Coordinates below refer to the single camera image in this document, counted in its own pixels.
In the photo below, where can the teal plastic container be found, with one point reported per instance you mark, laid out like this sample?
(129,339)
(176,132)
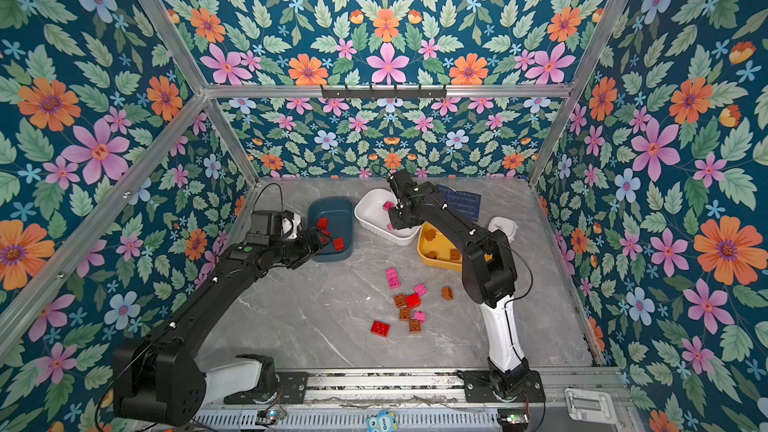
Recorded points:
(338,211)

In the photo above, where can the pink double lego brick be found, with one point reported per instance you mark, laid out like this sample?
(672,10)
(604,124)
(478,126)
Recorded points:
(392,277)

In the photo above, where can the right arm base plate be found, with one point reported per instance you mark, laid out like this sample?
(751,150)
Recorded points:
(481,386)

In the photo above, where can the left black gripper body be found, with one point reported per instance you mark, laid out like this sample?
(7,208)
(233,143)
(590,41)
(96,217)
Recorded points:
(293,251)

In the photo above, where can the yellow plastic container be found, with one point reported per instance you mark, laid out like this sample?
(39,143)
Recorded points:
(442,246)

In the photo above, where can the large red lego brick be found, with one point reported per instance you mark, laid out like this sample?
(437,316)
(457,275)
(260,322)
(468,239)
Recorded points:
(380,329)

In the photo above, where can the orange lego brick bottom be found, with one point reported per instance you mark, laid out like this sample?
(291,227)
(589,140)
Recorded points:
(415,326)

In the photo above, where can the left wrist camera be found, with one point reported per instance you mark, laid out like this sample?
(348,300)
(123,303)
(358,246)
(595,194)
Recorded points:
(269,227)

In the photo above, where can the orange brown lego brick center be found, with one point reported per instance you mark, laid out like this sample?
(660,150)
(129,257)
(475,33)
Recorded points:
(400,300)

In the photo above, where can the white plastic container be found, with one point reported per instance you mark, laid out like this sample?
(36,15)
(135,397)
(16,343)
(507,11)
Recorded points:
(372,215)

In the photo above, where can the black hook rail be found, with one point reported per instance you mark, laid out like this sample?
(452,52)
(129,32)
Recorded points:
(370,92)

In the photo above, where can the dark blue printed card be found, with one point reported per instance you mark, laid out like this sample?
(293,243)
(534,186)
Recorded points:
(468,203)

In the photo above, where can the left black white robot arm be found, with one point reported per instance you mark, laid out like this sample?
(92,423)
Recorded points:
(156,378)

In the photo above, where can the white device on rail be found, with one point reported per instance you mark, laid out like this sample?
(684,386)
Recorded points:
(590,406)

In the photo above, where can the orange lego brick top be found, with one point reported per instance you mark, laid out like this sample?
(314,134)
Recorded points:
(429,234)

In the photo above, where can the blue owl toy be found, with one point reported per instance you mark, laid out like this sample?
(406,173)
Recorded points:
(383,421)

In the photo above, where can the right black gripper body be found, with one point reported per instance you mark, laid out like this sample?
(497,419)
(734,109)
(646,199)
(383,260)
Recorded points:
(396,212)

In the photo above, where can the small white round dish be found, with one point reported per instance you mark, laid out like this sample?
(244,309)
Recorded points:
(503,226)

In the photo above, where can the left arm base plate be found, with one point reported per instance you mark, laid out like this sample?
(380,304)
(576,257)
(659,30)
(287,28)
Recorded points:
(281,387)

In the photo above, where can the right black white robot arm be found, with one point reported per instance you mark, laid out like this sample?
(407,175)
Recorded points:
(489,274)

